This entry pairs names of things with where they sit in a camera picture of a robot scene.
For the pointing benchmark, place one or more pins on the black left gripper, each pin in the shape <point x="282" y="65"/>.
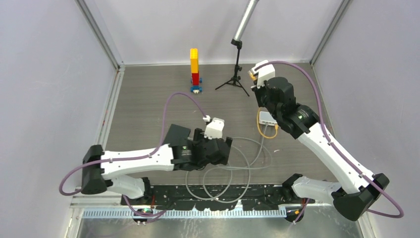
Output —
<point x="199" y="136"/>

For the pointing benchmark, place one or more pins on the black tripod with silver pole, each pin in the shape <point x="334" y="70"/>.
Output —
<point x="237" y="42"/>

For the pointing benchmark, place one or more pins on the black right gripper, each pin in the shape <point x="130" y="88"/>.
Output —
<point x="257" y="91"/>

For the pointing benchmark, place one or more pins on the colourful toy block tower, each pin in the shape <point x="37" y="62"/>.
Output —
<point x="196" y="80"/>

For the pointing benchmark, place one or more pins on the white network switch box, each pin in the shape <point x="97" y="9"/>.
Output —
<point x="265" y="118"/>

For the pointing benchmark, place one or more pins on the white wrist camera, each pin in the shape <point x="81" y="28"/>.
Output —
<point x="259" y="76"/>
<point x="214" y="127"/>

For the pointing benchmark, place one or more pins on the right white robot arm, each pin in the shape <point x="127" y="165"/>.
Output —
<point x="354" y="192"/>

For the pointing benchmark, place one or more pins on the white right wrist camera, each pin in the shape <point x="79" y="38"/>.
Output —
<point x="259" y="76"/>

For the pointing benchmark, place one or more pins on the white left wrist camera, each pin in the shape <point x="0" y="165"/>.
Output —
<point x="214" y="127"/>

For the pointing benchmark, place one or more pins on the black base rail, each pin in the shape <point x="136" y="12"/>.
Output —
<point x="211" y="200"/>

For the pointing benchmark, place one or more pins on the dark grey foam pad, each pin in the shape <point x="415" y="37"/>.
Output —
<point x="175" y="134"/>

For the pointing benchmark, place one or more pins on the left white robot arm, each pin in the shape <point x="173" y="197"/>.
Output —
<point x="111" y="170"/>

